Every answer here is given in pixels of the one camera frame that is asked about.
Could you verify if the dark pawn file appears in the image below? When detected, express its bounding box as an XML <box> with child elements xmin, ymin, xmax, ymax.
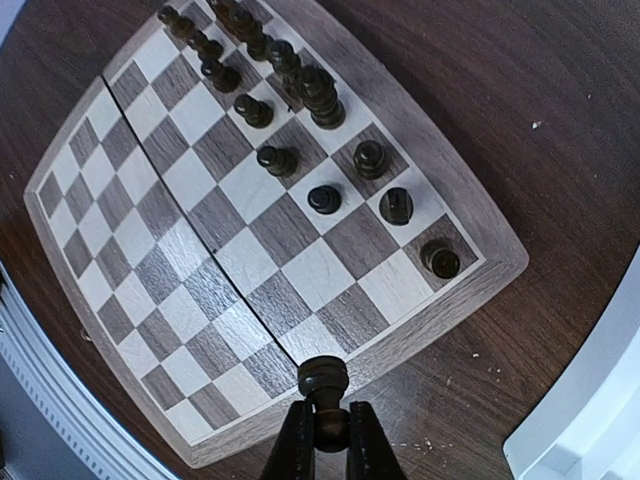
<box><xmin>233</xmin><ymin>94</ymin><xmax>274</xmax><ymax>129</ymax></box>
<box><xmin>307</xmin><ymin>185</ymin><xmax>342</xmax><ymax>215</ymax></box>
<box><xmin>257</xmin><ymin>146</ymin><xmax>298</xmax><ymax>178</ymax></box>

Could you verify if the dark chess piece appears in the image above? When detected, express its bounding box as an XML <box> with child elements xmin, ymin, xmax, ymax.
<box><xmin>230</xmin><ymin>6</ymin><xmax>271</xmax><ymax>61</ymax></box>
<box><xmin>208</xmin><ymin>0</ymin><xmax>248</xmax><ymax>33</ymax></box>

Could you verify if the brown chess piece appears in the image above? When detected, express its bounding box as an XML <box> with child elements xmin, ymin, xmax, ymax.
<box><xmin>298</xmin><ymin>65</ymin><xmax>346</xmax><ymax>130</ymax></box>

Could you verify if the dark pawn second row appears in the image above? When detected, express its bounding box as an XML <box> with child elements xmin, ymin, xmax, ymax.
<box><xmin>186</xmin><ymin>30</ymin><xmax>224</xmax><ymax>61</ymax></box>
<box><xmin>157</xmin><ymin>5</ymin><xmax>196</xmax><ymax>41</ymax></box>

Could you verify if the wooden chessboard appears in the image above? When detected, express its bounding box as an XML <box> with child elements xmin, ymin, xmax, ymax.
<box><xmin>24</xmin><ymin>1</ymin><xmax>529</xmax><ymax>468</ymax></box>

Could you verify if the dark knight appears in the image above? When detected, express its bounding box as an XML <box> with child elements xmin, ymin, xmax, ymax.
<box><xmin>379</xmin><ymin>187</ymin><xmax>414</xmax><ymax>226</ymax></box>

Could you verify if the aluminium front rail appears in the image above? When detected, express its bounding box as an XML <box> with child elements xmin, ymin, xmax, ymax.
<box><xmin>1</xmin><ymin>268</ymin><xmax>177</xmax><ymax>479</ymax></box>

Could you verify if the dark piece board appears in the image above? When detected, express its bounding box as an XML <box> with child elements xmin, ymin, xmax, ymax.
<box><xmin>352</xmin><ymin>140</ymin><xmax>386</xmax><ymax>180</ymax></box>

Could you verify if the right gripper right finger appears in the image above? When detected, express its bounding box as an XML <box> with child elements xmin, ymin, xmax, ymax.
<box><xmin>347</xmin><ymin>401</ymin><xmax>400</xmax><ymax>479</ymax></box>

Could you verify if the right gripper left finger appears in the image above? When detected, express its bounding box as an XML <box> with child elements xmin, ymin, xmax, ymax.
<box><xmin>262</xmin><ymin>400</ymin><xmax>315</xmax><ymax>480</ymax></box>

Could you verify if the dark pawn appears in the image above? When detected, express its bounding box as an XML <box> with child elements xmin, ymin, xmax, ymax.
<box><xmin>200</xmin><ymin>58</ymin><xmax>241</xmax><ymax>93</ymax></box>
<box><xmin>298</xmin><ymin>355</ymin><xmax>349</xmax><ymax>453</ymax></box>

